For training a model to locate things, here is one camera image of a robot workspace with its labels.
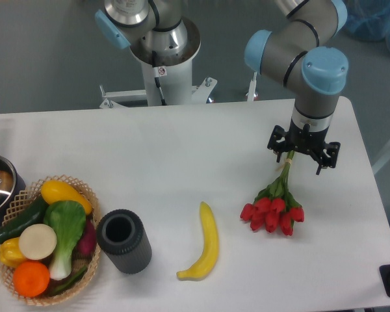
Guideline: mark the red tulip bouquet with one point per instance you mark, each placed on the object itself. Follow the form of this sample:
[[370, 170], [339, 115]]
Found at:
[[275, 207]]

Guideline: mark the green bok choy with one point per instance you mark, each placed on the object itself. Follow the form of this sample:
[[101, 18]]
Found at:
[[67, 219]]

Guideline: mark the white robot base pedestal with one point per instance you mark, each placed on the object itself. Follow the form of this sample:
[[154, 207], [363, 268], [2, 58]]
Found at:
[[166, 62]]

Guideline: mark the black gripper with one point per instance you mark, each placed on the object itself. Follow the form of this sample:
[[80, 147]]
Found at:
[[304, 140]]

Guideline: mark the yellow plastic banana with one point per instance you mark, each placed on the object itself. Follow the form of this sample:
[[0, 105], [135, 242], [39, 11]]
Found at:
[[201, 268]]

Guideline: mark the yellow squash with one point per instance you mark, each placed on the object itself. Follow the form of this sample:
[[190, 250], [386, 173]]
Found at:
[[54, 191]]

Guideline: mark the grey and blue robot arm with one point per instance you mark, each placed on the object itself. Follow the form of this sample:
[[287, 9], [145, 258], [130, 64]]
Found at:
[[297, 56]]

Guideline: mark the blue plastic bag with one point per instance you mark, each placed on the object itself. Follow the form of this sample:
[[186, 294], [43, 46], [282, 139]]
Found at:
[[369, 21]]

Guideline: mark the orange fruit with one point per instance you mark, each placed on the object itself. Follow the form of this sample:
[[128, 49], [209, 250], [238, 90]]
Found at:
[[31, 278]]

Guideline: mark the green cucumber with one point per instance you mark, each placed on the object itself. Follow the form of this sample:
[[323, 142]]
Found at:
[[33, 214]]

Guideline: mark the yellow bell pepper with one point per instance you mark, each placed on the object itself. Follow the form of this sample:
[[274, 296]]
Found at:
[[10, 253]]

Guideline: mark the woven wicker basket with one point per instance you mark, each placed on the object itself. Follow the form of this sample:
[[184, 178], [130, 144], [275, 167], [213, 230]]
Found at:
[[86, 264]]

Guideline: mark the green chili pepper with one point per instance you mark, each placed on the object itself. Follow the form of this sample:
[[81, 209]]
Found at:
[[71, 281]]

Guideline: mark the dark grey ribbed vase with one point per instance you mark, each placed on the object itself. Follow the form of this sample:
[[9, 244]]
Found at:
[[122, 236]]

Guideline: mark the white round radish slice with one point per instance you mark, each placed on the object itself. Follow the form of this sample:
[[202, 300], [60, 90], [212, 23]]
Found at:
[[37, 242]]

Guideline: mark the purple sweet potato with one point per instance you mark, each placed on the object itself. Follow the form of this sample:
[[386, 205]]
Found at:
[[87, 242]]

